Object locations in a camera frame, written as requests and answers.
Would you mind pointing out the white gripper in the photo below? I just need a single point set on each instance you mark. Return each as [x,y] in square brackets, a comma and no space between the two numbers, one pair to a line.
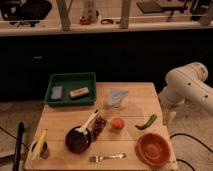
[168,115]

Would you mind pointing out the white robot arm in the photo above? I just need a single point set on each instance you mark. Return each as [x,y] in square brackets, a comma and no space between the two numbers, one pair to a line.
[185,83]

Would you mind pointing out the green chili pepper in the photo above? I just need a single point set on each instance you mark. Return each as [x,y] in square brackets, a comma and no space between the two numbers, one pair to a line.
[148,123]

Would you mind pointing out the orange plastic bowl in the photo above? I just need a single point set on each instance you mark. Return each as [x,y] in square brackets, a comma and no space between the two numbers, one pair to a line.
[153,150]

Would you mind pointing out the wooden board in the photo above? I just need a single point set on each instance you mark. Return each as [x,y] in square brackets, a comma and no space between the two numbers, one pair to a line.
[122,131]

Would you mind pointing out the orange tomato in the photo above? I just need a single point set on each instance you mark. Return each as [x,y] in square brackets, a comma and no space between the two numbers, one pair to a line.
[117,123]

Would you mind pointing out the clear cup with cloth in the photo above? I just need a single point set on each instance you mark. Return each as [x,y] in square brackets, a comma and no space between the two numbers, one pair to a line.
[116,97]

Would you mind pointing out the dark red grape bunch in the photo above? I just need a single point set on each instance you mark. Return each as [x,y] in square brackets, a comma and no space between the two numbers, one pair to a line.
[98,126]

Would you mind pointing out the silver fork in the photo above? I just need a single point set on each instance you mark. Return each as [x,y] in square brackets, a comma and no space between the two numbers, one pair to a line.
[98,158]

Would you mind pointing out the dark round bowl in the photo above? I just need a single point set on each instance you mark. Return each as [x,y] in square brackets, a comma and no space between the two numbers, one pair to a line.
[78,142]

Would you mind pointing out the green plastic tray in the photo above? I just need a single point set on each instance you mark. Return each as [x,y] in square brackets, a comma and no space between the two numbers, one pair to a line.
[69,82]

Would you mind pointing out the small grey sponge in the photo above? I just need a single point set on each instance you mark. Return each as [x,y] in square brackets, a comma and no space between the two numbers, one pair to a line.
[56,93]

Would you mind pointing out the red object on shelf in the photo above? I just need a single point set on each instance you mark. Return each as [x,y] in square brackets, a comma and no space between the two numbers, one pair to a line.
[84,21]

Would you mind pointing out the dark small cup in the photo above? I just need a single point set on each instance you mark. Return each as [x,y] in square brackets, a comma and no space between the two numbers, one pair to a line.
[44,152]

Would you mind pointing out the yellow banana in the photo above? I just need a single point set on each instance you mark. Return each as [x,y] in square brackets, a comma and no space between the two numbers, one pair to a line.
[41,140]

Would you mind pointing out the black pole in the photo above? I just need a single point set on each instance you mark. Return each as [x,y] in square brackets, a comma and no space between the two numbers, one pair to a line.
[17,155]

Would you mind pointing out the black office chair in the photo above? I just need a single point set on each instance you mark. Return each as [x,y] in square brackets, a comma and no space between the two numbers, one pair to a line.
[30,12]

